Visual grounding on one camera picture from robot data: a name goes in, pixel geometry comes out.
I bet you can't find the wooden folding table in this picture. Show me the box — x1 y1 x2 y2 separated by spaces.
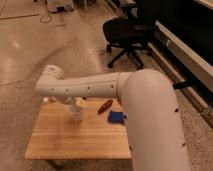
25 99 130 163

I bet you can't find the white device on floor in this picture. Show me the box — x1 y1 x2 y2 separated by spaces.
46 0 74 13

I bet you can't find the blue sponge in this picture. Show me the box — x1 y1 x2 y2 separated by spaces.
108 111 125 125

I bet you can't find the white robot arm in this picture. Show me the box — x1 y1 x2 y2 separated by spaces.
35 65 191 171

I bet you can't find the white plastic bottle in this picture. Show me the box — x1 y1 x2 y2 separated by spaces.
43 97 56 103

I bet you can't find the floor cable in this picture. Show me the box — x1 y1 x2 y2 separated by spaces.
39 0 54 24

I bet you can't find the red-brown small tool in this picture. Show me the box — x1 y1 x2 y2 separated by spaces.
98 99 113 115

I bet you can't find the black office chair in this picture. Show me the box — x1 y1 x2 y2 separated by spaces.
103 0 164 69

